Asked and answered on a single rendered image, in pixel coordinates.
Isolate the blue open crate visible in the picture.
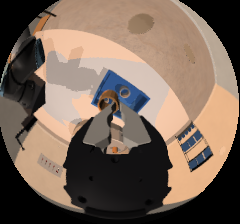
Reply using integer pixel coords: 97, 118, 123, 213
91, 70, 150, 113

